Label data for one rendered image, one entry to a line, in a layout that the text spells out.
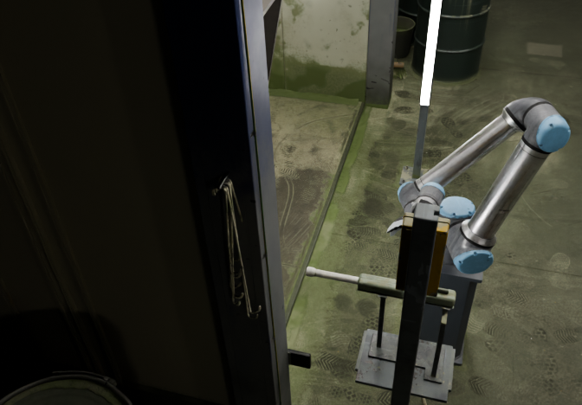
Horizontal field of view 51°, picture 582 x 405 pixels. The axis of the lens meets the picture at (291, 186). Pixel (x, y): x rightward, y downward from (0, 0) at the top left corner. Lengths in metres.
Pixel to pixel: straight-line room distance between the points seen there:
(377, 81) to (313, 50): 0.54
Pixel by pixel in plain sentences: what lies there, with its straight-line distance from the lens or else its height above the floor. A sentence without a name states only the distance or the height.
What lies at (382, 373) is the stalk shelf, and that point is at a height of 0.79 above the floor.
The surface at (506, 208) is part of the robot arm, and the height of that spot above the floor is 1.09.
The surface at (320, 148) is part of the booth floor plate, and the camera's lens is 4.39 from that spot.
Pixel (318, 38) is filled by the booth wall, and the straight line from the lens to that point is 4.71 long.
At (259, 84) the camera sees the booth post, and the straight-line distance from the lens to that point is 1.62.
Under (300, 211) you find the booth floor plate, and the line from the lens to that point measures 3.88.
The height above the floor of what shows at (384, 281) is 1.14.
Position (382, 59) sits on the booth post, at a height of 0.43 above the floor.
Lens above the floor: 2.66
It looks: 40 degrees down
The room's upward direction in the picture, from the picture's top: 3 degrees counter-clockwise
